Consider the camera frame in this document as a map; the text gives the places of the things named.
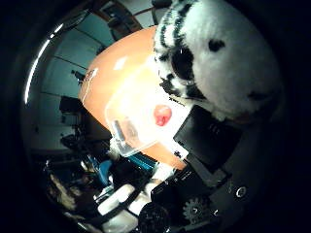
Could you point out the red plush toy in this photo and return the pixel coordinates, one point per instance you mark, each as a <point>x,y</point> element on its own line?
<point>162,115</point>

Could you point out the zebra striped plush toy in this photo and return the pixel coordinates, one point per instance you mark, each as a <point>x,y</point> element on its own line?
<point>226,64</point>

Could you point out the clear plastic container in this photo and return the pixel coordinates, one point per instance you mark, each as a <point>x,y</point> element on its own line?
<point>136,106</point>

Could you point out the blue plastic item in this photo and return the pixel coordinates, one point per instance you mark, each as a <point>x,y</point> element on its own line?
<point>104,173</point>

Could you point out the black background equipment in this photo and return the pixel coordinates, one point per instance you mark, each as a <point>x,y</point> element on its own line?
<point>71,108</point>

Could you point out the ceiling light strip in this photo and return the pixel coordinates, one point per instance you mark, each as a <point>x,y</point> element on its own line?
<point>32,77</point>

